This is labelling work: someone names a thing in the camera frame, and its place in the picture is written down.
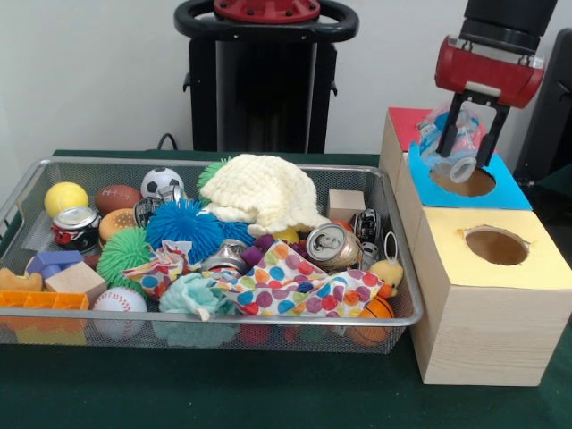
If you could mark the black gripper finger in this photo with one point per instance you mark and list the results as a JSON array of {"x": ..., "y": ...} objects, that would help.
[
  {"x": 494, "y": 134},
  {"x": 451, "y": 125}
]

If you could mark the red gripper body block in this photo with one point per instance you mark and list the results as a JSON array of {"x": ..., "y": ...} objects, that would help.
[{"x": 492, "y": 76}]

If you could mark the clear plastic bottle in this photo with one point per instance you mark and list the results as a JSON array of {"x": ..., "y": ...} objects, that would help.
[{"x": 466, "y": 147}]

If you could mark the white knitted cloth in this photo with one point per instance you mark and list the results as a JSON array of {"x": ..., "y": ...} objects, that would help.
[{"x": 264, "y": 192}]

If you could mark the blue spiky ball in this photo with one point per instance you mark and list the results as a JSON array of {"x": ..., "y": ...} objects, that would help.
[{"x": 183, "y": 228}]

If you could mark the wooden box with three holes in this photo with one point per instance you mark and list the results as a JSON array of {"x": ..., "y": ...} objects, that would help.
[{"x": 483, "y": 313}]

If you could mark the black upright panel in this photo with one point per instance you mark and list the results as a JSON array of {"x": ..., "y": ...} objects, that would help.
[{"x": 559, "y": 116}]

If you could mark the green cloth side table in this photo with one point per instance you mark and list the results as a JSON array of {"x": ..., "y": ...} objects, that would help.
[{"x": 559, "y": 183}]

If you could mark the crushed silver can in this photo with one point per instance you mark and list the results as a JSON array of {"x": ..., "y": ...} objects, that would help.
[{"x": 332, "y": 246}]

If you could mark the polka dot cloth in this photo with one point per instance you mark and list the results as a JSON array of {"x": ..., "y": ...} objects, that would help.
[{"x": 295, "y": 286}]

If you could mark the green spiky ball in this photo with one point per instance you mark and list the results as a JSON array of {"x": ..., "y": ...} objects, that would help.
[{"x": 125, "y": 255}]

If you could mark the small white baseball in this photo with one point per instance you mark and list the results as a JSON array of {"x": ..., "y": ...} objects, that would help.
[{"x": 119, "y": 304}]

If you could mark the red and silver can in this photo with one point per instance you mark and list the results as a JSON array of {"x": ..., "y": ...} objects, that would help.
[{"x": 76, "y": 228}]

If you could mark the smooth yellow ball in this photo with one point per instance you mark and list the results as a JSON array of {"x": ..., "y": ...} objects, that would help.
[{"x": 67, "y": 198}]

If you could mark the plain wooden cube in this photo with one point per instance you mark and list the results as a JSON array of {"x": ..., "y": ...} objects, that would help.
[{"x": 73, "y": 281}]

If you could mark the orange toy building block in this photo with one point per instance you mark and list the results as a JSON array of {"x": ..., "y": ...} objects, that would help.
[{"x": 40, "y": 299}]

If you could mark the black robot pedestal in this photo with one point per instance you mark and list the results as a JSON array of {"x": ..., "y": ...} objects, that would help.
[{"x": 259, "y": 89}]

